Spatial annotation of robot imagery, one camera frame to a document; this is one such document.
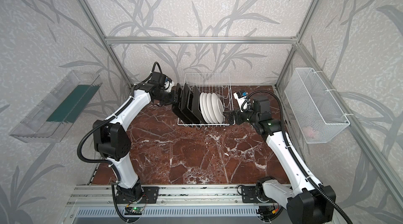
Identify black square plate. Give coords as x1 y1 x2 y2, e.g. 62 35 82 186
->
189 86 206 124
179 83 198 124

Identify square floral plate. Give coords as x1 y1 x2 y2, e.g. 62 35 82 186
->
172 83 187 124

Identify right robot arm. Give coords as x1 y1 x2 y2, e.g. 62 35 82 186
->
224 91 336 224

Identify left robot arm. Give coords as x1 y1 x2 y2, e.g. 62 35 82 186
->
93 72 177 198

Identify white round plate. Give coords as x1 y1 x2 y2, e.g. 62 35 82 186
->
207 93 219 124
199 92 211 124
211 93 225 124
204 93 215 123

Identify pink object in basket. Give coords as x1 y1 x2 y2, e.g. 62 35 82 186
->
303 126 317 139

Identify green mat in bin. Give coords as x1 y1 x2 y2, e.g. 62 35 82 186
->
46 85 100 123

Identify green led circuit board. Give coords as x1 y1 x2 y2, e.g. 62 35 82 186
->
124 205 145 216

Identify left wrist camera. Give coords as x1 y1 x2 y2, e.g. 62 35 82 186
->
162 77 175 92

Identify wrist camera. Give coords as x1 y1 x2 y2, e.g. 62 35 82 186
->
162 77 175 92
234 90 248 107

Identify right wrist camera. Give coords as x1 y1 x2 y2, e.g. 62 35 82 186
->
234 90 248 107

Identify white wire dish rack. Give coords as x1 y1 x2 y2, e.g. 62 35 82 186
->
177 73 234 126

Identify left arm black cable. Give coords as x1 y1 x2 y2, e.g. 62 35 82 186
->
77 61 164 224

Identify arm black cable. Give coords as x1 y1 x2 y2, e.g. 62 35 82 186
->
77 61 164 224
241 90 354 224

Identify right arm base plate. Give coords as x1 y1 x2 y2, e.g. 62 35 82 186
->
237 185 277 204

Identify white mesh wall basket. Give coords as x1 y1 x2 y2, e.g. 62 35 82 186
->
285 68 350 144

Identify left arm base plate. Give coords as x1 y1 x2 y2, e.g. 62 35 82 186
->
115 186 160 204

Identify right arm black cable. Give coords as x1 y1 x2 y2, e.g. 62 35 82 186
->
241 90 354 224

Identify clear plastic wall bin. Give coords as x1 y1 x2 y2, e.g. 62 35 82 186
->
9 70 103 143

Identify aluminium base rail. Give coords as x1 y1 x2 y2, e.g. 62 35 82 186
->
67 184 277 207

